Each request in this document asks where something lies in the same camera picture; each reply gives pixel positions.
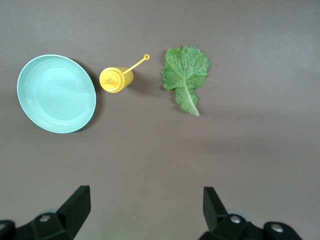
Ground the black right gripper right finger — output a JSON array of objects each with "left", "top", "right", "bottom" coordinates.
[{"left": 198, "top": 186, "right": 304, "bottom": 240}]

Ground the green lettuce leaf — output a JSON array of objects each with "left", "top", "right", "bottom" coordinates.
[{"left": 160, "top": 45, "right": 211, "bottom": 117}]

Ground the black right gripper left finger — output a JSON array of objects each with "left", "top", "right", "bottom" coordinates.
[{"left": 0, "top": 185, "right": 91, "bottom": 240}]

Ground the mint green plate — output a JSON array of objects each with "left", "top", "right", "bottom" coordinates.
[{"left": 16, "top": 54, "right": 97, "bottom": 134}]

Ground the yellow squeeze bottle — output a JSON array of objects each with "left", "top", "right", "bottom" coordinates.
[{"left": 99, "top": 53, "right": 151, "bottom": 94}]

